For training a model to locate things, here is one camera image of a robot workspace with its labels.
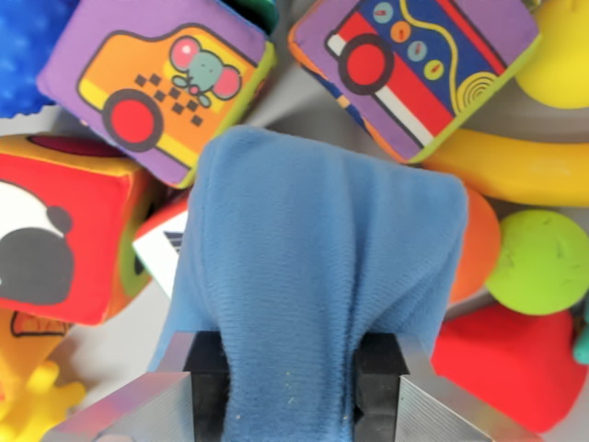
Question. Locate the grey plastic bin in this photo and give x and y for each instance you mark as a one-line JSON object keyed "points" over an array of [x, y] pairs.
{"points": [[115, 350]]}

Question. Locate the purple fabric cube, taxi print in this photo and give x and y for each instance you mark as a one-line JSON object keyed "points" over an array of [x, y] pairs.
{"points": [[152, 87]]}

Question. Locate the yellow toy banana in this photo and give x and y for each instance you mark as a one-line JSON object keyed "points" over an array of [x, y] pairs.
{"points": [[515, 170]]}

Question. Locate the purple fabric cube, train print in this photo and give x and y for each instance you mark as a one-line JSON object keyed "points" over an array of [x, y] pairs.
{"points": [[414, 69]]}

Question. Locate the teal plush shape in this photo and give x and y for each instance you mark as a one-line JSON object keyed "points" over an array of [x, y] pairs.
{"points": [[583, 336]]}

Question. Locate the red fabric cube, panda print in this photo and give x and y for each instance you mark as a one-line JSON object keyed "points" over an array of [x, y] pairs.
{"points": [[60, 230]]}

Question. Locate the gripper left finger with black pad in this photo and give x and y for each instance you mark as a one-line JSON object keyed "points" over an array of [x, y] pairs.
{"points": [[138, 410]]}

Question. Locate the red plush block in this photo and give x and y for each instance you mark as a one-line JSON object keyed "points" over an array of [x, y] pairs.
{"points": [[506, 368]]}

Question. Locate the white fabric cube, red edge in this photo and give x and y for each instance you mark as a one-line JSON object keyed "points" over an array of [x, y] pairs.
{"points": [[161, 248]]}

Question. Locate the yellow spiky rubber toy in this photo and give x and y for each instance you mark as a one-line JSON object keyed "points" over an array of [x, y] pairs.
{"points": [[37, 405]]}

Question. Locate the blue bumpy ball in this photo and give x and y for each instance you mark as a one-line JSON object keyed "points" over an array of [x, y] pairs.
{"points": [[27, 50]]}

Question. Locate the yellow foam ball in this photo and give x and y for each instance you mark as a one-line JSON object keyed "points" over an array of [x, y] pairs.
{"points": [[557, 60]]}

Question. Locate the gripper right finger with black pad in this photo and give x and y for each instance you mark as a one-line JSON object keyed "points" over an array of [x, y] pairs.
{"points": [[414, 410]]}

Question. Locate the green foam ball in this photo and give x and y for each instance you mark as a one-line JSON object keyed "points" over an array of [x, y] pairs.
{"points": [[538, 262]]}

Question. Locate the orange foam ball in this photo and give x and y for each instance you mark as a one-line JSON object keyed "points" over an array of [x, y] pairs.
{"points": [[478, 244]]}

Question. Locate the teal plush disc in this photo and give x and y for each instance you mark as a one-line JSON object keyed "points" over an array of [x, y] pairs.
{"points": [[264, 11]]}

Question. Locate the blue plush cube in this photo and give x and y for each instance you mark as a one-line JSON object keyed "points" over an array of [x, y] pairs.
{"points": [[313, 258]]}

